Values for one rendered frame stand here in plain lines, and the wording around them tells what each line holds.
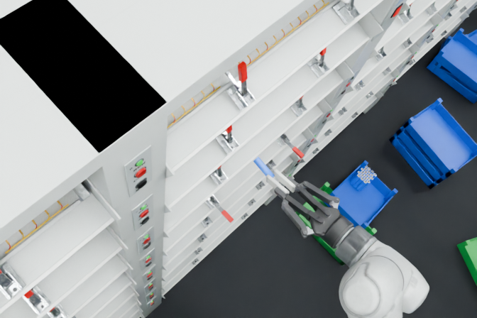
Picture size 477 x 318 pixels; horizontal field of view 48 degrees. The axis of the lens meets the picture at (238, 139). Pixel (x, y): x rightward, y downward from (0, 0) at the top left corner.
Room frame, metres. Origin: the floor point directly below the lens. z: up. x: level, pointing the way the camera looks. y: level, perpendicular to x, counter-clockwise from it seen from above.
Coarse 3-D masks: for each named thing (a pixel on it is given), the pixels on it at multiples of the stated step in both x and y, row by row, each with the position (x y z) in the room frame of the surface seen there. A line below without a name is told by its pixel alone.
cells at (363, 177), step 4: (364, 168) 1.08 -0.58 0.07; (368, 168) 1.09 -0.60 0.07; (356, 172) 1.05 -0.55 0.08; (360, 172) 1.05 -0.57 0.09; (364, 172) 1.06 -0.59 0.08; (368, 172) 1.07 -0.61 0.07; (372, 172) 1.08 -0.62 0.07; (356, 176) 1.03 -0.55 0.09; (360, 176) 1.03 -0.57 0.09; (364, 176) 1.04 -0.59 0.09; (368, 176) 1.05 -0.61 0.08; (372, 176) 1.06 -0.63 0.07; (352, 180) 1.01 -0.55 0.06; (356, 180) 1.01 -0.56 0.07; (360, 180) 1.01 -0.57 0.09; (364, 180) 1.02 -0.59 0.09; (368, 180) 1.03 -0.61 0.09; (352, 184) 1.00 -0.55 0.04; (356, 184) 1.00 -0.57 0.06; (360, 184) 1.00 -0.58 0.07; (364, 184) 1.00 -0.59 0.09; (368, 184) 1.01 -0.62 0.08; (356, 188) 0.99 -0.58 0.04; (360, 188) 0.99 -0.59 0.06
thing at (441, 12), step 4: (452, 0) 1.40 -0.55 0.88; (448, 4) 1.41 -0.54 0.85; (444, 8) 1.41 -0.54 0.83; (448, 8) 1.41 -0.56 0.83; (440, 12) 1.41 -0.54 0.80; (444, 12) 1.41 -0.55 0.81; (448, 12) 1.48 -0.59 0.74; (444, 16) 1.47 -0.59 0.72; (432, 28) 1.42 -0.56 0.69; (428, 32) 1.40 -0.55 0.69; (424, 36) 1.40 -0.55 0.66; (420, 40) 1.41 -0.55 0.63; (424, 40) 1.46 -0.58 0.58; (420, 44) 1.43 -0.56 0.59; (400, 64) 1.41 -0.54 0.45; (404, 64) 1.41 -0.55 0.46; (400, 68) 1.41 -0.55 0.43; (400, 72) 1.48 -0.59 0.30; (388, 84) 1.42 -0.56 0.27; (384, 88) 1.40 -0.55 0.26; (384, 92) 1.47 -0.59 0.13; (376, 100) 1.43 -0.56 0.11; (372, 104) 1.40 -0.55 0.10; (368, 108) 1.40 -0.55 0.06; (364, 112) 1.41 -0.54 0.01
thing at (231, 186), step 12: (312, 108) 0.79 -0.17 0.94; (324, 108) 0.79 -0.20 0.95; (300, 120) 0.74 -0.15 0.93; (312, 120) 0.76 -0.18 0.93; (288, 132) 0.69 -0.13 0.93; (300, 132) 0.71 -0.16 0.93; (276, 144) 0.64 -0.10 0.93; (264, 156) 0.60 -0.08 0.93; (252, 168) 0.55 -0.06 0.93; (240, 180) 0.51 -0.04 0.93; (216, 192) 0.46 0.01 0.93; (228, 192) 0.47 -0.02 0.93; (204, 204) 0.42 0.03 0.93; (192, 216) 0.38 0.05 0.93; (204, 216) 0.39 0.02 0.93; (180, 228) 0.34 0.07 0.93; (192, 228) 0.35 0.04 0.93; (168, 240) 0.30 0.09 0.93
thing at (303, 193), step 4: (300, 188) 0.49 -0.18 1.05; (304, 188) 0.50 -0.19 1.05; (300, 192) 0.49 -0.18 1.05; (304, 192) 0.49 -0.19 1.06; (308, 192) 0.49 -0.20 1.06; (300, 196) 0.48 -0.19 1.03; (304, 196) 0.48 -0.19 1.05; (308, 196) 0.48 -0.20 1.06; (308, 200) 0.47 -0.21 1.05; (312, 200) 0.47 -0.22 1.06; (316, 200) 0.47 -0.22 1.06; (312, 204) 0.46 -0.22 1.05; (316, 204) 0.46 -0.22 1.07; (320, 204) 0.46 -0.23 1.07; (316, 208) 0.46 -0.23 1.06; (320, 208) 0.45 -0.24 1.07; (324, 208) 0.46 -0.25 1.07; (324, 212) 0.45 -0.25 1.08; (328, 212) 0.45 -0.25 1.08; (328, 216) 0.44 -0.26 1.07
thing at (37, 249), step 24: (72, 192) 0.19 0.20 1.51; (96, 192) 0.19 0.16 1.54; (48, 216) 0.15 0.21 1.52; (72, 216) 0.16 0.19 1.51; (96, 216) 0.17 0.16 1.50; (24, 240) 0.11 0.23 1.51; (48, 240) 0.12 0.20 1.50; (72, 240) 0.13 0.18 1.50; (0, 264) 0.07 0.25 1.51; (24, 264) 0.08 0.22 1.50; (48, 264) 0.09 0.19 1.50; (0, 288) 0.04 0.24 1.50; (24, 288) 0.05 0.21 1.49; (0, 312) 0.01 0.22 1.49
